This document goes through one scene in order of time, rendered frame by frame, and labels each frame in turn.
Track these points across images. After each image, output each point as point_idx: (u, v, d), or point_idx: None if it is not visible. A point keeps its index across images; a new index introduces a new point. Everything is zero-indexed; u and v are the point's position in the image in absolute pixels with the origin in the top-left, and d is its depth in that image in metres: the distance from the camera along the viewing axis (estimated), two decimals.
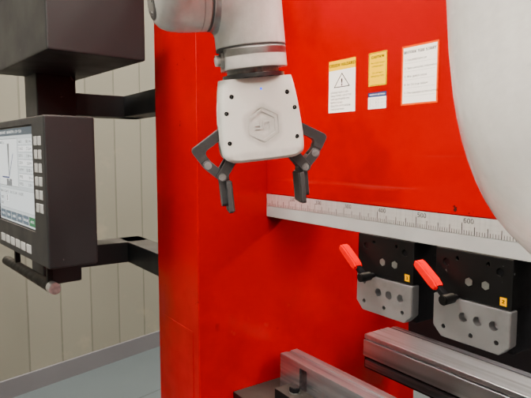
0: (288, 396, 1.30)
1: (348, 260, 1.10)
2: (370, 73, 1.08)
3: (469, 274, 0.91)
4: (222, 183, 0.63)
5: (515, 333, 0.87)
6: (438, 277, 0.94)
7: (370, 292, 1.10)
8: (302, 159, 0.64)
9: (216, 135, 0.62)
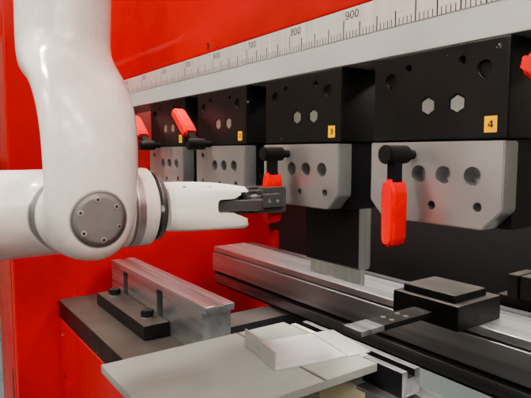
0: (103, 298, 1.21)
1: None
2: None
3: (218, 115, 0.82)
4: None
5: (257, 172, 0.78)
6: (192, 124, 0.85)
7: (158, 165, 1.01)
8: (251, 212, 0.62)
9: None
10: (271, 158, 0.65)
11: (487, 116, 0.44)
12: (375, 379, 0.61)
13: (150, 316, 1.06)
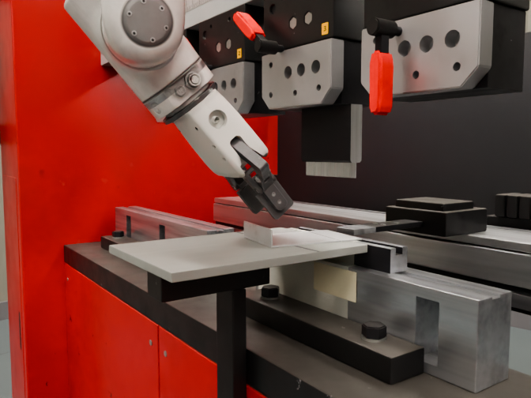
0: (107, 239, 1.25)
1: None
2: None
3: (218, 39, 0.86)
4: (273, 185, 0.62)
5: (255, 89, 0.82)
6: None
7: None
8: (243, 167, 0.68)
9: (245, 145, 0.59)
10: (258, 48, 0.71)
11: None
12: (366, 260, 0.65)
13: None
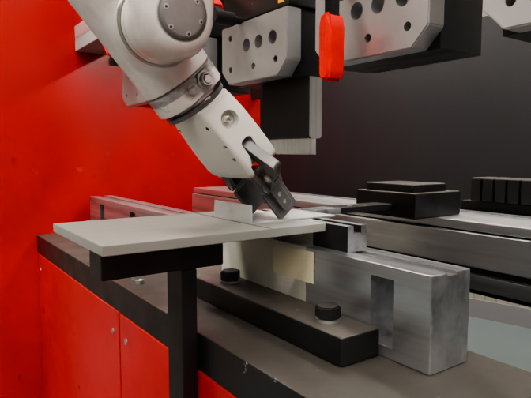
0: None
1: (105, 49, 1.02)
2: None
3: None
4: (279, 185, 0.62)
5: (218, 66, 0.79)
6: None
7: (129, 83, 1.02)
8: None
9: (255, 146, 0.58)
10: (216, 20, 0.67)
11: None
12: (324, 240, 0.62)
13: None
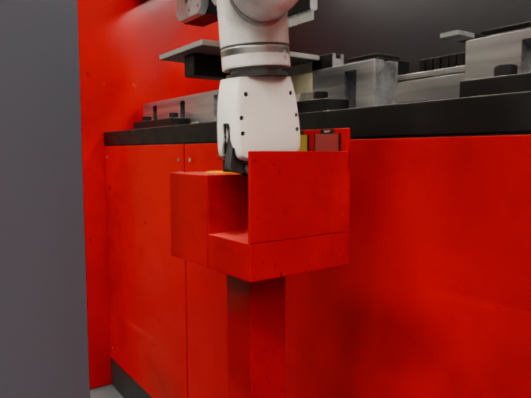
0: (140, 122, 1.64)
1: None
2: None
3: None
4: None
5: None
6: None
7: (182, 4, 1.44)
8: None
9: None
10: None
11: None
12: (318, 66, 1.04)
13: (176, 117, 1.49)
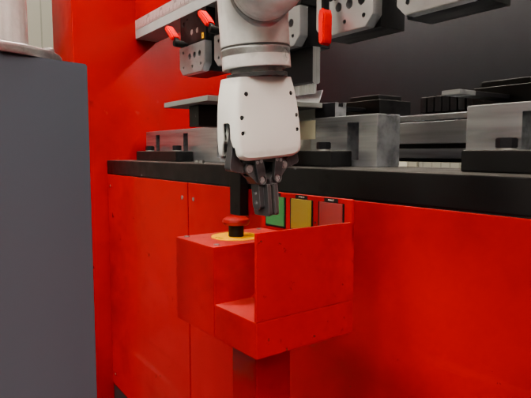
0: (143, 151, 1.65)
1: (169, 35, 1.46)
2: None
3: None
4: (268, 184, 0.67)
5: None
6: (212, 19, 1.29)
7: (186, 58, 1.46)
8: None
9: None
10: None
11: None
12: (321, 114, 1.05)
13: (179, 149, 1.50)
